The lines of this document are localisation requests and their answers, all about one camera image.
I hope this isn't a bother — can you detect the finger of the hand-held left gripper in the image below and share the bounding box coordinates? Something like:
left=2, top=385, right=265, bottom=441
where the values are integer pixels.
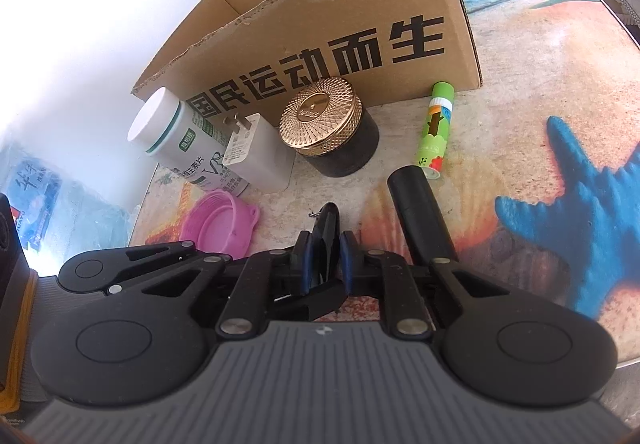
left=102, top=239, right=228, bottom=295

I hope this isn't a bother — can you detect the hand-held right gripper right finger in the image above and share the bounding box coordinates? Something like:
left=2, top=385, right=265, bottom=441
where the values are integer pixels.
left=339, top=229, right=502, bottom=341

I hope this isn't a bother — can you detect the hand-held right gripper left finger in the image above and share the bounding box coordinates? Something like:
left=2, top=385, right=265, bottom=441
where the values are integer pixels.
left=120, top=230, right=315, bottom=339

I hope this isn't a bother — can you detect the small black key fob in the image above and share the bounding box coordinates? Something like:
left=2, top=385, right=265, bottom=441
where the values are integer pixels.
left=306, top=203, right=351, bottom=321

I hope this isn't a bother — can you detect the pink round silicone lid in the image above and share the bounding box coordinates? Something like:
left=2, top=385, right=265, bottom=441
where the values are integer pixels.
left=182, top=189, right=261, bottom=261

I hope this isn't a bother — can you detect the black cylindrical tube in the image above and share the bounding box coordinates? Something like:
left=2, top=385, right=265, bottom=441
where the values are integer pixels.
left=387, top=166, right=459, bottom=266

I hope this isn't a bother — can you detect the white plug charger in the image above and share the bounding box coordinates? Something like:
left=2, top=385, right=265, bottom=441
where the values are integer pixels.
left=221, top=113, right=294, bottom=193

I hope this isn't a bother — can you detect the white bottle with green label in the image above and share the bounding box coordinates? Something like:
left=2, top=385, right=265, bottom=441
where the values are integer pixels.
left=127, top=87, right=252, bottom=198

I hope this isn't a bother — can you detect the dark jar with golden lid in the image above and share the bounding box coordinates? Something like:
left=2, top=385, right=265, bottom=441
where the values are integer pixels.
left=278, top=78, right=380, bottom=178

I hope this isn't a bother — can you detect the green patterned stick tube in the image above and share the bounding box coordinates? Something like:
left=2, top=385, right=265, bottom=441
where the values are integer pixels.
left=415, top=81, right=454, bottom=180

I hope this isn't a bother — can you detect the brown cardboard box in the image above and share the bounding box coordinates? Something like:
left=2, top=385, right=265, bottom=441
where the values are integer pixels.
left=131, top=0, right=485, bottom=131

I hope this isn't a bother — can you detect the clear plastic bag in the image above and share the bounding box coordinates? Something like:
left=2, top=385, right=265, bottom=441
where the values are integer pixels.
left=0, top=134, right=134, bottom=256

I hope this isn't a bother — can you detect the blue printed packet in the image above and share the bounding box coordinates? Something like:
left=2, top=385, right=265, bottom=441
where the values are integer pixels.
left=0, top=164, right=62, bottom=251

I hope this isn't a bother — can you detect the beach print table mat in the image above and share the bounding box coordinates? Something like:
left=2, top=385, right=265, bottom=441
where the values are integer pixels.
left=127, top=0, right=640, bottom=375

